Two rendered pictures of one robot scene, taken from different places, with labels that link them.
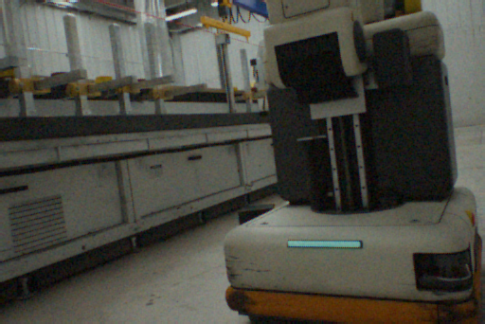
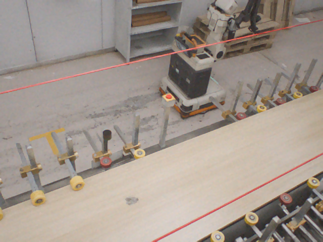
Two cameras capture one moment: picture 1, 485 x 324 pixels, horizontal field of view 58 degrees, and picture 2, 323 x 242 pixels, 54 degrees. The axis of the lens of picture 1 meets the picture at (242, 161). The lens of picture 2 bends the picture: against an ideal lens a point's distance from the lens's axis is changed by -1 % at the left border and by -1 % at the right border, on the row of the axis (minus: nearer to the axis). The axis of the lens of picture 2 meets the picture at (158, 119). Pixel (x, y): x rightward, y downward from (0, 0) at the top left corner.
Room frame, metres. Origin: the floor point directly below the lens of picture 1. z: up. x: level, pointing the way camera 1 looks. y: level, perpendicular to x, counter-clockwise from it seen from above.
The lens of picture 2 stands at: (4.63, 0.77, 2.66)
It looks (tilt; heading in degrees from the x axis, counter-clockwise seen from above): 42 degrees down; 205
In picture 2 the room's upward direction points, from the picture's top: 7 degrees clockwise
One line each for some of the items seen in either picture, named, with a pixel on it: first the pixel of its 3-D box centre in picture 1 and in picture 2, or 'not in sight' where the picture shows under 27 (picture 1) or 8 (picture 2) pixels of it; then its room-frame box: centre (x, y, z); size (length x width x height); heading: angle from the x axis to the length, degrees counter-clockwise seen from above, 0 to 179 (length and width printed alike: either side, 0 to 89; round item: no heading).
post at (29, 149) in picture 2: not in sight; (34, 170); (3.78, -0.47, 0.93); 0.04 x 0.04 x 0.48; 61
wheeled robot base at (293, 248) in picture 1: (361, 243); (192, 91); (1.32, -0.33, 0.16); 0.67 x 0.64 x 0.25; 150
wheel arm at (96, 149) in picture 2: not in sight; (95, 148); (3.34, -0.32, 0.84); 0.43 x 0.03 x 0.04; 61
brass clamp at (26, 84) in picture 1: (29, 86); (284, 93); (1.62, 0.74, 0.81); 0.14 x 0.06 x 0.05; 151
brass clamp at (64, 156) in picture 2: not in sight; (67, 157); (3.58, -0.36, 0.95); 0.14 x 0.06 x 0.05; 151
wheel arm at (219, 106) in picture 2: (170, 93); (224, 110); (2.26, 0.32, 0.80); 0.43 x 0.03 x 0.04; 61
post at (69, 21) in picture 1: (77, 73); (271, 93); (1.81, 0.63, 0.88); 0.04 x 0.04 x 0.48; 61
